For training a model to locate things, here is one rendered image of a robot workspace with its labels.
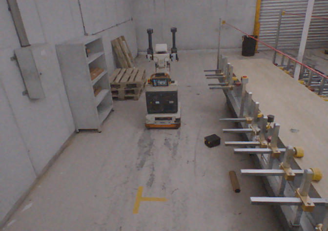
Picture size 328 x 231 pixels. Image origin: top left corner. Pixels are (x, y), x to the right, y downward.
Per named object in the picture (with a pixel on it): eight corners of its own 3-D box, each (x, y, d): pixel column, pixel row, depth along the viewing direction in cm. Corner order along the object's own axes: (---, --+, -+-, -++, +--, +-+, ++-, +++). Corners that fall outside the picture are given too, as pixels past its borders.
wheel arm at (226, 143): (225, 147, 210) (225, 143, 208) (224, 145, 213) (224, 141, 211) (274, 147, 206) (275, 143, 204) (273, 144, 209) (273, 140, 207)
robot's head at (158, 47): (167, 50, 389) (167, 43, 394) (154, 51, 391) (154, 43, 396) (167, 54, 403) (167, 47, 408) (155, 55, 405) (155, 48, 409)
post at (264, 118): (256, 161, 219) (263, 116, 198) (256, 159, 222) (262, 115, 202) (260, 161, 219) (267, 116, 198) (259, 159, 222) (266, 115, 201)
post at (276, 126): (266, 174, 193) (275, 124, 173) (265, 171, 197) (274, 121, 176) (271, 174, 193) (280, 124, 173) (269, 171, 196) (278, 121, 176)
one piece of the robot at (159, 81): (171, 88, 379) (170, 78, 362) (150, 89, 382) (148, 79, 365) (171, 83, 386) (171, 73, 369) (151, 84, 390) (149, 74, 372)
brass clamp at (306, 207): (302, 211, 132) (304, 205, 130) (292, 194, 145) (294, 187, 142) (314, 212, 132) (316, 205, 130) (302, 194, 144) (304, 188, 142)
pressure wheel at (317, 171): (313, 168, 153) (307, 166, 161) (314, 180, 153) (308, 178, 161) (323, 168, 153) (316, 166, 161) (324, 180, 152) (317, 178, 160)
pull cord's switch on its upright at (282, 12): (273, 70, 455) (282, 9, 408) (270, 68, 468) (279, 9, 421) (277, 70, 454) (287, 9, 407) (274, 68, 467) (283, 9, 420)
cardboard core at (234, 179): (234, 188, 263) (229, 170, 290) (233, 193, 266) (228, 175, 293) (241, 188, 262) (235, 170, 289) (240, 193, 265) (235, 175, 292)
